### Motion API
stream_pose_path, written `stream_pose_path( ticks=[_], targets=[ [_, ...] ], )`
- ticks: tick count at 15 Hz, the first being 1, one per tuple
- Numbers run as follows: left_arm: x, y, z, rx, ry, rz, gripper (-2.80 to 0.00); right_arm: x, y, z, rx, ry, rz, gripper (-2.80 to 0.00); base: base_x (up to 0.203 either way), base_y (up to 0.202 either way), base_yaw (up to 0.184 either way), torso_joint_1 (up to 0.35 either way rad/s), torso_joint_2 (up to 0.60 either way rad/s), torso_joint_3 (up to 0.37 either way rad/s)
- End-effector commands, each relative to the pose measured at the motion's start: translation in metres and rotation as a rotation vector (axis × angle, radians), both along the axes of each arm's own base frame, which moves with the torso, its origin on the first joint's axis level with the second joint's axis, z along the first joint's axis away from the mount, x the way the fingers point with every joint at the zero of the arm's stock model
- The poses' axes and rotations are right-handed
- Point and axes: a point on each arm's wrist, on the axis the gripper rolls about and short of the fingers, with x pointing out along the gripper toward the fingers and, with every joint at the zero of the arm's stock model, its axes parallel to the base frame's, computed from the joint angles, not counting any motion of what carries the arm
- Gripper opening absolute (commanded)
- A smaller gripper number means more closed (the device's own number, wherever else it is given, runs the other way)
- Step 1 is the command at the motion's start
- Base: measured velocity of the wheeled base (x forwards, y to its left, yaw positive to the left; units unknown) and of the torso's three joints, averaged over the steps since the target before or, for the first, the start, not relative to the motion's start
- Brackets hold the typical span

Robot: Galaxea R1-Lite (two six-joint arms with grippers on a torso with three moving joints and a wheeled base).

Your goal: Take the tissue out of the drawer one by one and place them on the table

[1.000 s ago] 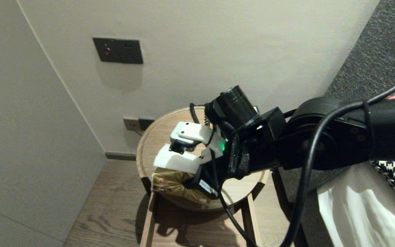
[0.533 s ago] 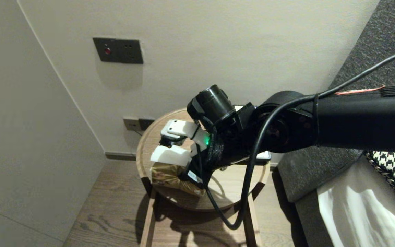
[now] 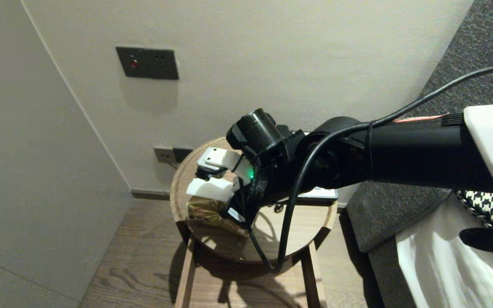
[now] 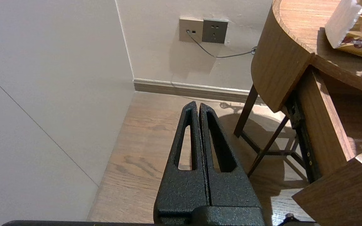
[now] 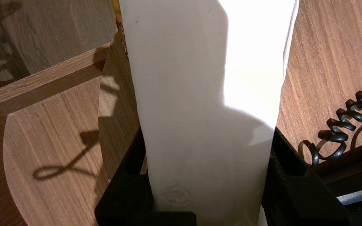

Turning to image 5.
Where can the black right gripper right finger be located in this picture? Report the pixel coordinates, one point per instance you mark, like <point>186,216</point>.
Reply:
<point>297,191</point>

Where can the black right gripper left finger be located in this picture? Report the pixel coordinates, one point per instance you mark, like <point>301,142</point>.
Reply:
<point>127,194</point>

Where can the curved wooden table drawer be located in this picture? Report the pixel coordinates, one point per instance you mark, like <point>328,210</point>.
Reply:
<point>42,141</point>

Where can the gold tissue box white tissue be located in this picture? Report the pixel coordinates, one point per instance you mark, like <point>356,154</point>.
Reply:
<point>200,94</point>

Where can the white and black telephone base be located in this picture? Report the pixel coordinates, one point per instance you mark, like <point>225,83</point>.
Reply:
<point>360,201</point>

